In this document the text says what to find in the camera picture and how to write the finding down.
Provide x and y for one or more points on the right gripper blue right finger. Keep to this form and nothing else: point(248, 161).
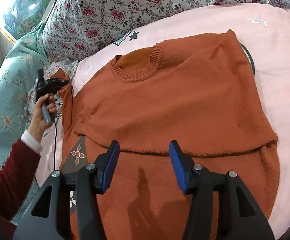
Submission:
point(239, 215)

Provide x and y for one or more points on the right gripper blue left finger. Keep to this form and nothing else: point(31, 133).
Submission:
point(48, 215)

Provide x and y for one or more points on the rust orange knit sweater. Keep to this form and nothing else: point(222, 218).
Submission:
point(198, 90)

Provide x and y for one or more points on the red sleeved left forearm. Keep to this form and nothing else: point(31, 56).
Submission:
point(16, 177)

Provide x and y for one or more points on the person's left hand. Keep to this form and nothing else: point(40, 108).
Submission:
point(37, 126)

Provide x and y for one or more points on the teal floral blanket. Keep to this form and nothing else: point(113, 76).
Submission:
point(17, 75)

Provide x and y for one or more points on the white red floral quilt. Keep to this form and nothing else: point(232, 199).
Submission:
point(76, 29)

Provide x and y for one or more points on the gold framed landscape painting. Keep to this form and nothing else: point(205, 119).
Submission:
point(19, 17)

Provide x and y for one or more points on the pink heart print bedsheet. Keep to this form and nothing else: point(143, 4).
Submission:
point(272, 67)

